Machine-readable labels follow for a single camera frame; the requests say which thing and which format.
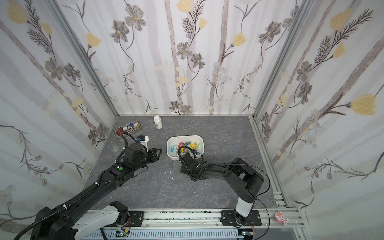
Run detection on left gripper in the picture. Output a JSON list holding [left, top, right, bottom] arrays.
[[132, 147, 164, 173]]

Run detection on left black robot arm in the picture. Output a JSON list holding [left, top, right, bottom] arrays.
[[15, 138, 162, 240]]

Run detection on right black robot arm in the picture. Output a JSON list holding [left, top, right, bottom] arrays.
[[178, 146, 267, 228]]

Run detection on white storage box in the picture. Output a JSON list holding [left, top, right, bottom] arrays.
[[167, 135, 205, 161]]

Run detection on white pill bottle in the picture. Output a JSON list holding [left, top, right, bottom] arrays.
[[154, 115, 163, 129]]

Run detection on metal tray with tools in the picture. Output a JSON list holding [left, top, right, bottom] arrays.
[[113, 121, 143, 140]]

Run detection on clear glass cup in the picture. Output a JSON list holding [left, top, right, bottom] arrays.
[[108, 142, 119, 153]]

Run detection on pink white small object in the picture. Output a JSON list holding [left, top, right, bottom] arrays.
[[275, 211, 290, 226]]

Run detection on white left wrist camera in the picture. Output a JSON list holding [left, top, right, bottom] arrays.
[[136, 135, 149, 152]]

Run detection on aluminium front rail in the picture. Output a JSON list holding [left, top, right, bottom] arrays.
[[68, 208, 307, 240]]

